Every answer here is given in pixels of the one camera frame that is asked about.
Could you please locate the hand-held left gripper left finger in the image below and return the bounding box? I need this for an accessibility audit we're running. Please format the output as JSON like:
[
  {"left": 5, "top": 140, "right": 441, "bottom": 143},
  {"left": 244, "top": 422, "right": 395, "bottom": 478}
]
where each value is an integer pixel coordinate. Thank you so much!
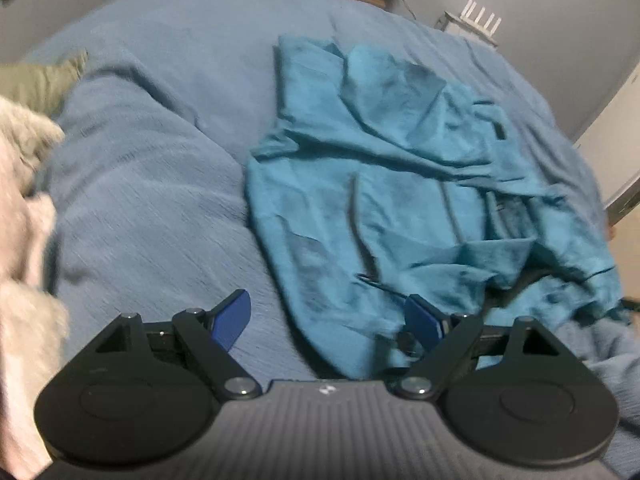
[{"left": 64, "top": 288, "right": 263, "bottom": 403}]

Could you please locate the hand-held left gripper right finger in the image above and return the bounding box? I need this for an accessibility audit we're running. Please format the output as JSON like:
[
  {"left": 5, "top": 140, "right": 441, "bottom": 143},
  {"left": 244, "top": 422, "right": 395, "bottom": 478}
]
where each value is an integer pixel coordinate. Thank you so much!
[{"left": 395, "top": 294, "right": 585, "bottom": 403}]

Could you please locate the teal zip jacket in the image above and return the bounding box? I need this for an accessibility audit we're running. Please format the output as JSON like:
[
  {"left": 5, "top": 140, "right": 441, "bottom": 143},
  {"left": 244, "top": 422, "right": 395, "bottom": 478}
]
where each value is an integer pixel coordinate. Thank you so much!
[{"left": 244, "top": 34, "right": 632, "bottom": 382}]

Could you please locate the blue fleece blanket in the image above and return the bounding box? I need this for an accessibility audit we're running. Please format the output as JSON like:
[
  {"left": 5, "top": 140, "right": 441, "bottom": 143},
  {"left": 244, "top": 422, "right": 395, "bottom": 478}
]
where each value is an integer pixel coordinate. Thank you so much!
[{"left": 20, "top": 0, "right": 640, "bottom": 480}]

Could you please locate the pale fluffy cloth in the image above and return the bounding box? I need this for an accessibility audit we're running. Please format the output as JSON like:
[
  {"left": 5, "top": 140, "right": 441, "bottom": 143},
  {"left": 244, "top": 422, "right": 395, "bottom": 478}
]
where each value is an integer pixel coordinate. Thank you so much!
[{"left": 0, "top": 94, "right": 72, "bottom": 480}]

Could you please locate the white door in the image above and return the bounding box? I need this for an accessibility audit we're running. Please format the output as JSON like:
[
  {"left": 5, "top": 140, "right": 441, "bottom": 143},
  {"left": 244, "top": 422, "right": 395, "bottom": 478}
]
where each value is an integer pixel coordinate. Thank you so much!
[{"left": 574, "top": 66, "right": 640, "bottom": 213}]

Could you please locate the olive green cloth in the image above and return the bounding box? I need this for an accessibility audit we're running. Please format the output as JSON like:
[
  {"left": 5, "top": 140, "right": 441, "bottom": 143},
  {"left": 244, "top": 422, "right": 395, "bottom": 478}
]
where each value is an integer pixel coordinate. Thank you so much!
[{"left": 0, "top": 48, "right": 90, "bottom": 117}]

